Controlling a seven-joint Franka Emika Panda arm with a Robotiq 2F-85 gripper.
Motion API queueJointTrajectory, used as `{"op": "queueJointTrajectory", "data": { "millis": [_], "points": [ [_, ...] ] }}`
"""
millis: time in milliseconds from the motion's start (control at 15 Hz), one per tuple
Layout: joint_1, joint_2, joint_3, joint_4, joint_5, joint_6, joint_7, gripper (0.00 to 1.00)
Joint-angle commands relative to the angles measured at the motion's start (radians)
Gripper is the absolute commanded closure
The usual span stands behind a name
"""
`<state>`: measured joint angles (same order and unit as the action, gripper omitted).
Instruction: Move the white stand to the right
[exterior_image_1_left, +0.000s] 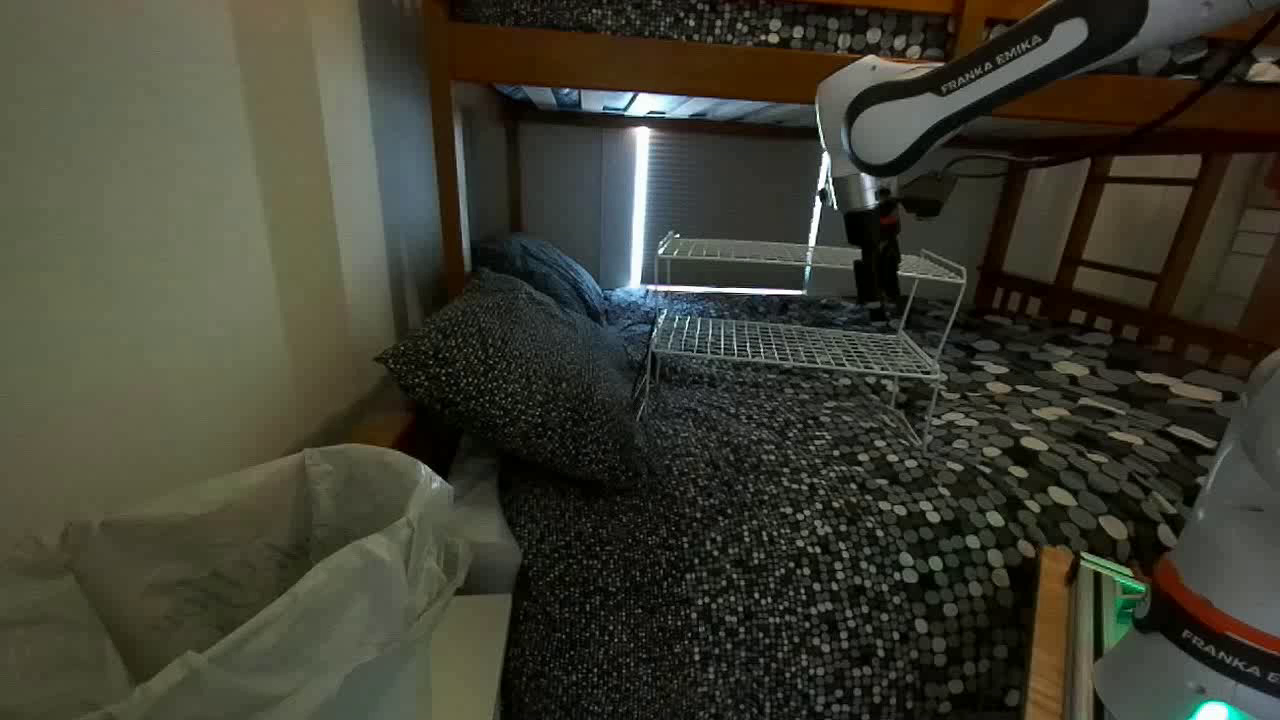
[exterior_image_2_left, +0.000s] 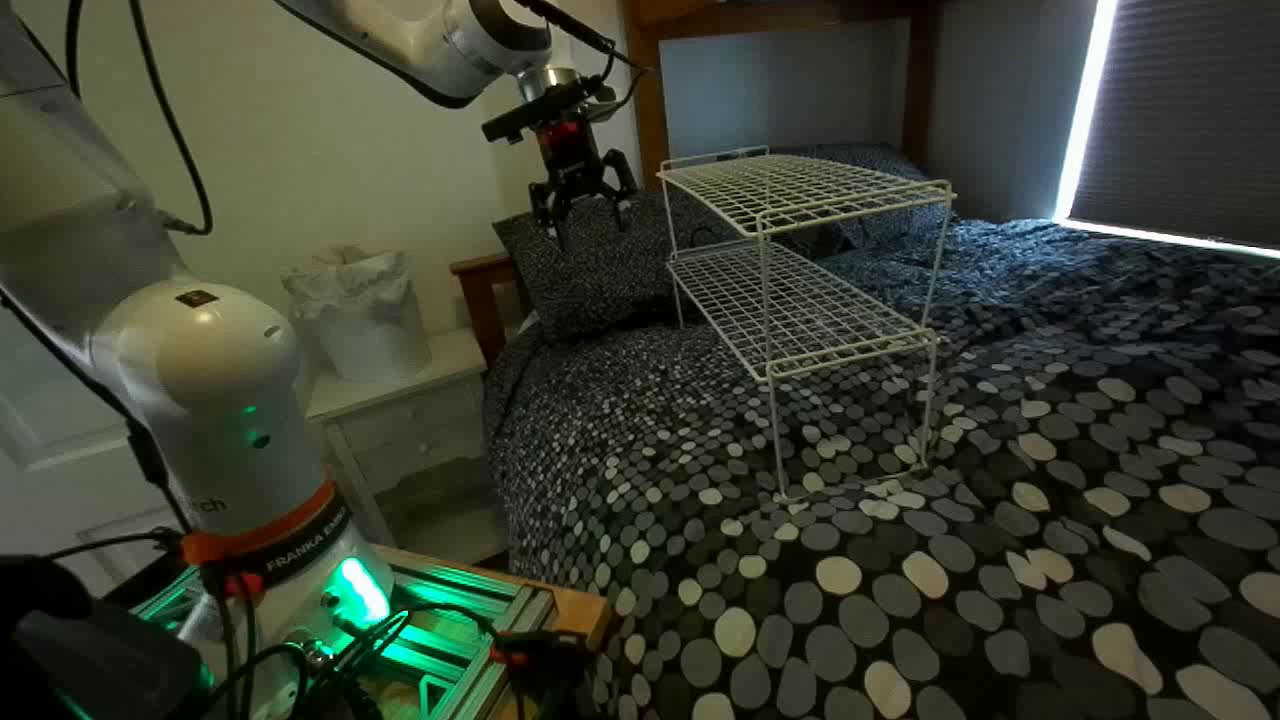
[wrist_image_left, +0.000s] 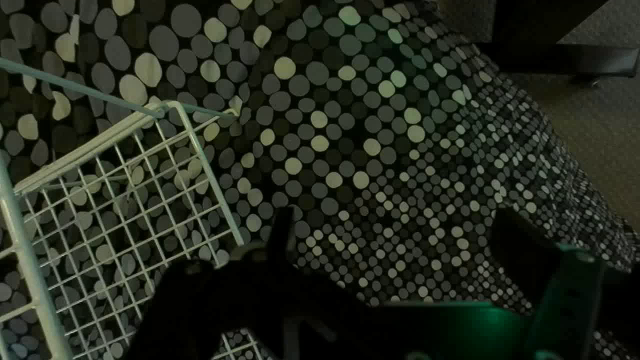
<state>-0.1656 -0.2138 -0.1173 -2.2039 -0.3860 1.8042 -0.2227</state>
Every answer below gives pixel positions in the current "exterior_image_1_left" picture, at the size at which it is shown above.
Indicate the green clamp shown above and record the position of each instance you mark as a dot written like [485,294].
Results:
[1117,587]

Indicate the wooden bunk bed ladder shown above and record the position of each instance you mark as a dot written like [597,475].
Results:
[1106,266]

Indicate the white plastic trash bag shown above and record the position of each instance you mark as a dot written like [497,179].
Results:
[264,573]

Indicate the dark polka dot pillow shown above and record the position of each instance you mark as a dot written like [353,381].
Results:
[522,375]

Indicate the black polka dot duvet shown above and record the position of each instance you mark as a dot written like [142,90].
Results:
[803,561]

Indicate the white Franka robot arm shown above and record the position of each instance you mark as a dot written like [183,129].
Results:
[934,103]

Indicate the polka dot bunk mattress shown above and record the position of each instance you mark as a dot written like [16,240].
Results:
[745,20]

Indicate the grey window blind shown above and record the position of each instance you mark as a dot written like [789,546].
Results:
[723,187]

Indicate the wooden bunk bed frame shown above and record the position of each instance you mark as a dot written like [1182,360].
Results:
[642,62]

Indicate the wooden plank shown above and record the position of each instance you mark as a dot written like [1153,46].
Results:
[1049,641]

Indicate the blue crumpled blanket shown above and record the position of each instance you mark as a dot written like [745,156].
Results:
[547,273]

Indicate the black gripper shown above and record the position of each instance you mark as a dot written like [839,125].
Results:
[879,260]

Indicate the white mattress edge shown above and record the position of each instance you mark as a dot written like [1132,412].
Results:
[482,527]

